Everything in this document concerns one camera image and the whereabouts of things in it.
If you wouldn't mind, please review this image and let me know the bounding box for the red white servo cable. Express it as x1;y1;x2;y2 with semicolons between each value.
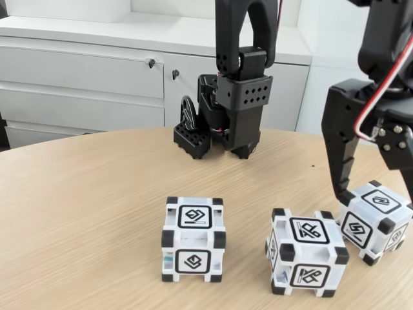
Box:
354;46;413;142

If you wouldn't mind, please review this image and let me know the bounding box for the black perforated block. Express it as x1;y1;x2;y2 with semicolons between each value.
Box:
173;121;213;161

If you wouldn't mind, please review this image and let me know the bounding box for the white cube lightning symbol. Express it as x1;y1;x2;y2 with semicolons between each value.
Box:
335;180;413;266

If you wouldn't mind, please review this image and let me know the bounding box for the white cube crossed-lines symbol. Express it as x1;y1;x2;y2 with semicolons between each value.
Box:
264;207;351;298

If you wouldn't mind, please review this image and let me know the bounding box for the white cabinet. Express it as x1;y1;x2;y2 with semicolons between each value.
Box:
0;14;313;153

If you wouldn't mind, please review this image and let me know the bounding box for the white cube stacked-layers symbol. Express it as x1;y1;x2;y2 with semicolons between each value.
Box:
160;196;227;284

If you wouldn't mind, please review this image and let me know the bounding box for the black round ring part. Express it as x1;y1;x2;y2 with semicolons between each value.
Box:
179;95;198;130

